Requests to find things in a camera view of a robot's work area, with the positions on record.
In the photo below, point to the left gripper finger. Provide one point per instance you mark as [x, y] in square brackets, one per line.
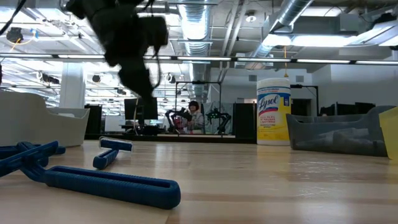
[130, 79]
[145, 84]

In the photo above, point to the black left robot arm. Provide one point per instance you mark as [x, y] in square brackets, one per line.
[99, 7]

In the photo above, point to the black background robot arm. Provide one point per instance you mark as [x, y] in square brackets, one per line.
[178, 113]

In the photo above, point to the black background monitor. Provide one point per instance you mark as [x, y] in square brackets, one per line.
[143, 110]

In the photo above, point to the narrow black cabinet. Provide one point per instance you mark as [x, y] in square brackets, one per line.
[93, 119]

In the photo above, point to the long ceiling light strip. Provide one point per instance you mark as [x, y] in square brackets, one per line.
[202, 58]

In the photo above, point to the person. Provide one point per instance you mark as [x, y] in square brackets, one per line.
[196, 119]

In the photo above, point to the clear frosted plastic bin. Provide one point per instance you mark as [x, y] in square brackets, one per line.
[46, 127]

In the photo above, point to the wide black cabinet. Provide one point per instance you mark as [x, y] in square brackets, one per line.
[244, 121]

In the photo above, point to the black ceiling device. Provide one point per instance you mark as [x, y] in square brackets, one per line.
[14, 35]

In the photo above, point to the round ceiling detector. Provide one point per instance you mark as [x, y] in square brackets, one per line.
[250, 17]

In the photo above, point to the Lysol wipes canister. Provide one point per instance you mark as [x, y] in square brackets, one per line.
[273, 118]

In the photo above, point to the grey translucent plastic bin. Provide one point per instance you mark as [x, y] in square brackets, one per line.
[304, 133]

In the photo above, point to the dark office furniture row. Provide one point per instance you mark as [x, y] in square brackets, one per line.
[345, 109]

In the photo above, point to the yellow translucent plastic bin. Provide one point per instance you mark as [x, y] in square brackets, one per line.
[390, 133]

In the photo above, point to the black background rig frame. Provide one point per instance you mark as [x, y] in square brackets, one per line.
[199, 82]

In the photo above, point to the black aluminium table frame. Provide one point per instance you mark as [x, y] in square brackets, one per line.
[186, 139]

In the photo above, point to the silver ribbed ceiling duct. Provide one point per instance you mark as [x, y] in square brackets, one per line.
[195, 25]

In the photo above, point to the silver spiral ceiling duct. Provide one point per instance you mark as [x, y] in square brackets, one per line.
[289, 12]

